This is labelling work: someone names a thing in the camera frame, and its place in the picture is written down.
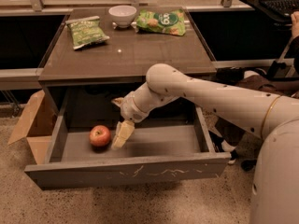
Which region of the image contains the red apple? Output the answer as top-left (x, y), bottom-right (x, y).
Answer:
top-left (89, 125), bottom-right (111, 147)

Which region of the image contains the person's brown trouser leg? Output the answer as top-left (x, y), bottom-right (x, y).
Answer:
top-left (215, 68), bottom-right (299, 147)

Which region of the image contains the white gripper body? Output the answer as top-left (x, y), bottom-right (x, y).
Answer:
top-left (121, 91), bottom-right (150, 123)

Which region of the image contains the white ceramic bowl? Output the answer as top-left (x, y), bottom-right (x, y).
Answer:
top-left (108, 5), bottom-right (137, 28)

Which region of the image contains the grey open drawer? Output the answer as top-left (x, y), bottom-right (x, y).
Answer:
top-left (25, 84), bottom-right (230, 189)

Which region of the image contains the brown cardboard box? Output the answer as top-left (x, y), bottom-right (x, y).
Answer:
top-left (8, 91), bottom-right (57, 164)

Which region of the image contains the person's hand at laptop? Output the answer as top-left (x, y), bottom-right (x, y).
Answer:
top-left (291, 11), bottom-right (299, 38)

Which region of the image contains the black laptop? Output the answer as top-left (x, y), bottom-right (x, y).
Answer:
top-left (239, 0), bottom-right (299, 22)

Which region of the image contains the grey cabinet counter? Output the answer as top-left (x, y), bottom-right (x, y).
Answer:
top-left (37, 6), bottom-right (218, 117)

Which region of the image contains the green snack bag right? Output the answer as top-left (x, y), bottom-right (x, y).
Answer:
top-left (136, 9), bottom-right (186, 36)

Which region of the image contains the green chip bag left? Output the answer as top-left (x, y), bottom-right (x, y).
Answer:
top-left (65, 16), bottom-right (109, 50)

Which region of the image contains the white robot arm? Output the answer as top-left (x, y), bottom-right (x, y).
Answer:
top-left (112, 63), bottom-right (299, 224)

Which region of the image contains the black and white sneaker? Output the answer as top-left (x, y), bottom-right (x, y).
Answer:
top-left (209, 131), bottom-right (238, 165)

